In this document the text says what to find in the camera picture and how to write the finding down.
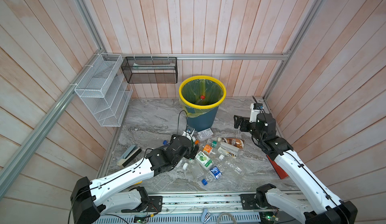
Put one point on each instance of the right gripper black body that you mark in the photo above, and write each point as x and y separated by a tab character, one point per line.
252	127

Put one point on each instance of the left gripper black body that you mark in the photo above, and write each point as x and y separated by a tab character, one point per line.
190	153

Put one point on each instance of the clear bottle white cap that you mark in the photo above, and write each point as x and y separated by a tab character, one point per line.
195	169

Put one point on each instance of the blue cap blue label bottle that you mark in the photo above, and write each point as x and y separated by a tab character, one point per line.
212	175

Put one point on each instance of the white label bottle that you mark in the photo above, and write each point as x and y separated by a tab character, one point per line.
228	150

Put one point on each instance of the clear crushed bottle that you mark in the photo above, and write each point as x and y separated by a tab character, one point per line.
229	165

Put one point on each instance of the red cap labelled bottle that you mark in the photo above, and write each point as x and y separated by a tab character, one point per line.
202	101

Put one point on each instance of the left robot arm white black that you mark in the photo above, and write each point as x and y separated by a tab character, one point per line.
91	199

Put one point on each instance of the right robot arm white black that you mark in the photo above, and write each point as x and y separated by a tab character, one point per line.
323	206

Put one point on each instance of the teal bin with yellow rim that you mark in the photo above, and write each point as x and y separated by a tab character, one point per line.
204	121

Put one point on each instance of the yellow bin liner bag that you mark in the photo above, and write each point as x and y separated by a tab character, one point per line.
191	90

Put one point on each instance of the orange label small bottle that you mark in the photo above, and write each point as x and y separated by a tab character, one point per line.
210	148

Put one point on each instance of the lime label juice bottle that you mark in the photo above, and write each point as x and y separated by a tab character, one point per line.
205	161

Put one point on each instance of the red flat box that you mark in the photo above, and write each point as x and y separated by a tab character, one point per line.
280	172

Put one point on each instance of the blue metal clip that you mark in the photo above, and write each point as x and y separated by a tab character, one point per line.
206	216

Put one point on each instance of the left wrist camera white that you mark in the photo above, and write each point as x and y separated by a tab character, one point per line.
189	133

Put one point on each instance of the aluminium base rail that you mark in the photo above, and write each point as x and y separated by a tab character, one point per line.
187	208

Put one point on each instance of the black mesh wall basket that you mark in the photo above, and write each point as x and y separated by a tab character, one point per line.
152	70

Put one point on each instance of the white wire mesh shelf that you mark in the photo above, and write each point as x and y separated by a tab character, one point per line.
105	91

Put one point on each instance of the aluminium frame rail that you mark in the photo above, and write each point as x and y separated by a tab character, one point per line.
48	134

